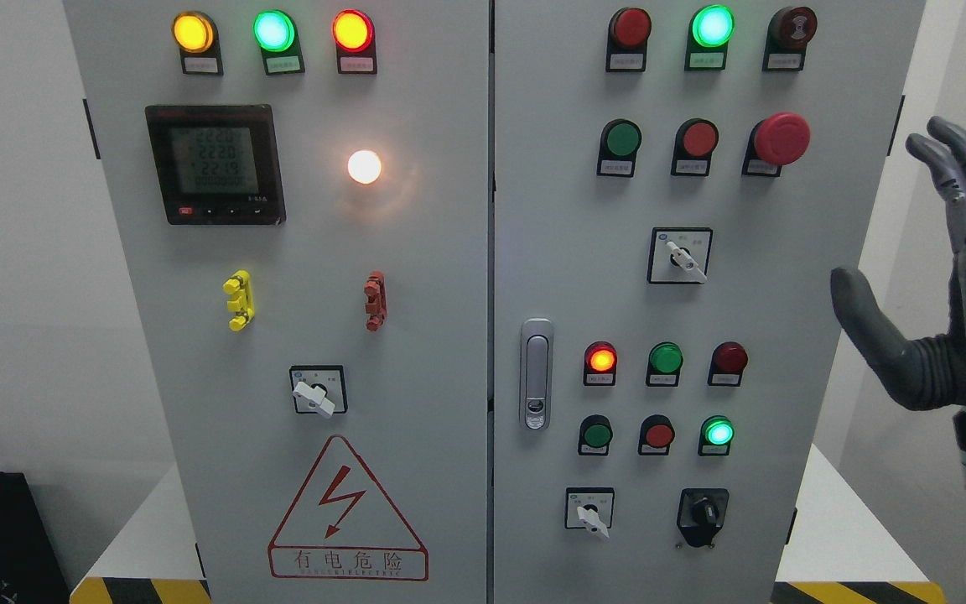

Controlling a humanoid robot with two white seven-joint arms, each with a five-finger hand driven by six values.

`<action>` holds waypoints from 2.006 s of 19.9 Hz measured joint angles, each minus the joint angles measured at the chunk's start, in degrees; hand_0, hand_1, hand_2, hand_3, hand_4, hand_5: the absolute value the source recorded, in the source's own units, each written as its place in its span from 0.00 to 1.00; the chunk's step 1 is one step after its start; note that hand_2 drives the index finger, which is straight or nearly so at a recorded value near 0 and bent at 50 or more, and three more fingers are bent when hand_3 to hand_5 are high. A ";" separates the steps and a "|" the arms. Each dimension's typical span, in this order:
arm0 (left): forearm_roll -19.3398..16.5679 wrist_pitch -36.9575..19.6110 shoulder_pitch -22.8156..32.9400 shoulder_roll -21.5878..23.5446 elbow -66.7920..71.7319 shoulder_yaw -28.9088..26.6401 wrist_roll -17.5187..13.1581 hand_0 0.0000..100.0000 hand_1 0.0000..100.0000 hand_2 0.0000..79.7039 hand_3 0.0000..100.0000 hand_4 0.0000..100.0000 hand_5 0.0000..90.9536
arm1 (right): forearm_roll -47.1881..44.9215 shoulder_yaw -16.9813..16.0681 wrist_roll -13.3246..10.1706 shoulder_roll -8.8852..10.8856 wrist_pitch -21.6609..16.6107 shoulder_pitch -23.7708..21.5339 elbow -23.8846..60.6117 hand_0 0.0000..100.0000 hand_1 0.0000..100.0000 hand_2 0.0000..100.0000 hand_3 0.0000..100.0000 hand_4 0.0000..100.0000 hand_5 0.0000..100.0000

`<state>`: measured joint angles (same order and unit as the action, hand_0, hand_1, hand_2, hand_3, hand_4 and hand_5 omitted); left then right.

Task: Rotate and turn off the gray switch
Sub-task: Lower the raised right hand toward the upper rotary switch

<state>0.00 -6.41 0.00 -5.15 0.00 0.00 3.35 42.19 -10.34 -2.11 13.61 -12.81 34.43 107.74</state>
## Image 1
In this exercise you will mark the red-orange indicator light left door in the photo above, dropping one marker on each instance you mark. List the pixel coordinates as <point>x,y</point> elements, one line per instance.
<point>354,36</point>

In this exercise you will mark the digital power meter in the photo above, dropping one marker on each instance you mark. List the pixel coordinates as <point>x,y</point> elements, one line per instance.
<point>217,165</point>

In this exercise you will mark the red push button upper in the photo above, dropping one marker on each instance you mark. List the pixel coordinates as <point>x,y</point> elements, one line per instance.
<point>694,144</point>

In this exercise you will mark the red electric hazard sign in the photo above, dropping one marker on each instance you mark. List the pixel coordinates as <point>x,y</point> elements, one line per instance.
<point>342,525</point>

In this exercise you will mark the red terminal clip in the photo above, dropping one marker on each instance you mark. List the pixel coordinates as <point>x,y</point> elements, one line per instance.
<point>376,300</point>

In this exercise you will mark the lit green push button lower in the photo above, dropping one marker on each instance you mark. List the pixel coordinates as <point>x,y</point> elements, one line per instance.
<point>716,435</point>

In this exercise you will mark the red push button lower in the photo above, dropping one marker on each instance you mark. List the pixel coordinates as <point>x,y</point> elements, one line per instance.
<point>656,436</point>

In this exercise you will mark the white glowing lamp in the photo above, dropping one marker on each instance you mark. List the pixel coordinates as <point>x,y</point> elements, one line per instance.
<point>364,166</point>

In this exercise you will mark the yellow indicator light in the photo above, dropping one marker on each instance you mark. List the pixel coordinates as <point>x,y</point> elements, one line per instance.
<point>198,44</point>

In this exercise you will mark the gray robotic right hand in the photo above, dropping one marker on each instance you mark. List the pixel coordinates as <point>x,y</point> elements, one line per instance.
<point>928,373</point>

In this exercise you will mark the gray rotary switch left door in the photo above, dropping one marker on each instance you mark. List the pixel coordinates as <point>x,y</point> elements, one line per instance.
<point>319,390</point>

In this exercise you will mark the silver door latch handle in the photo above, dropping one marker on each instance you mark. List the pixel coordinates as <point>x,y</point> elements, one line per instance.
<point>536,354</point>

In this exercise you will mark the lit red indicator light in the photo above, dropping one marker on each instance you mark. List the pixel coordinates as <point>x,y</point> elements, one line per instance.
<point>600,364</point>

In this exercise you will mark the red indicator light top right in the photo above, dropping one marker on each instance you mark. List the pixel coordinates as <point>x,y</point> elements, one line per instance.
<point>627,38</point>

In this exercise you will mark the green indicator light left door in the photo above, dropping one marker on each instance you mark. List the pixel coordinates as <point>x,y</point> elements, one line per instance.
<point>277,39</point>

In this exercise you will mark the gray rotary switch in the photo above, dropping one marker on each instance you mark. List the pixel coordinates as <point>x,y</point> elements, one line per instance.
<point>679,255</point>
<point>590,509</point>

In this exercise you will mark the yellow terminal clip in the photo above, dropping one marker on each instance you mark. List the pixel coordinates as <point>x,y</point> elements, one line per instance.
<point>241,300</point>

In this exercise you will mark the green push button upper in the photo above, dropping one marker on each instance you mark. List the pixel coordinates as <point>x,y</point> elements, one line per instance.
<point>620,140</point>

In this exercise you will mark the gray electrical cabinet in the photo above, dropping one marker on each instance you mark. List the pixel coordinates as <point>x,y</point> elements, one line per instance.
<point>487,117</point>

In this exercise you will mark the black key selector switch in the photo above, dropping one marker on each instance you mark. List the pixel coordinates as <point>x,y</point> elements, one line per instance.
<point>701,515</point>

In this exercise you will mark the red emergency stop button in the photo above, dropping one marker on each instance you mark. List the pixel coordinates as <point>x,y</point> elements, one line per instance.
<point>776,141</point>

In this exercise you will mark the dark red buzzer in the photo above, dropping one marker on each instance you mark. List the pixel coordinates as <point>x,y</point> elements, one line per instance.
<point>788,36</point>

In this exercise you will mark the red push button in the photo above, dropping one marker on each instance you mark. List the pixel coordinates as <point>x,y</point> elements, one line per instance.
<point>656,436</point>
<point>694,144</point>

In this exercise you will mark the green indicator light middle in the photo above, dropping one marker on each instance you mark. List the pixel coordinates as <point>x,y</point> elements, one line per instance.
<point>664,365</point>

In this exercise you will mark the green indicator light top right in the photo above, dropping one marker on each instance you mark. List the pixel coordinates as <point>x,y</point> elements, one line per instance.
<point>709,33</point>

